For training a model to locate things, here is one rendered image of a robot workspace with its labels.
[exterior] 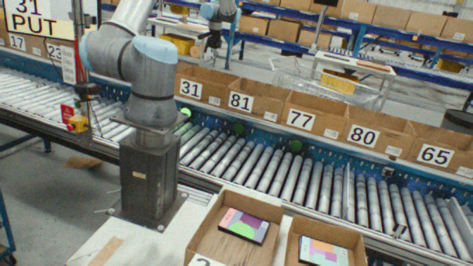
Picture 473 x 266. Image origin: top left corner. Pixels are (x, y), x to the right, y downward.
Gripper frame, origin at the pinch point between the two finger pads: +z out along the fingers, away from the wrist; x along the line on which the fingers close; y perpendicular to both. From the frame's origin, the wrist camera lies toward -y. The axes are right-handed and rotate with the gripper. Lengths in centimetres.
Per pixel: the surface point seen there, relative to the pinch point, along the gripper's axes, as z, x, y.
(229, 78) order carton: 16.0, 20.9, 10.3
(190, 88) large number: 20.7, -8.2, -6.6
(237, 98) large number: 18.8, -8.1, 27.9
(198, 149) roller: 43, -44, 20
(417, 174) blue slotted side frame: 31, -13, 145
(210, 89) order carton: 17.3, -8.0, 8.3
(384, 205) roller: 42, -40, 127
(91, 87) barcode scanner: 9, -73, -30
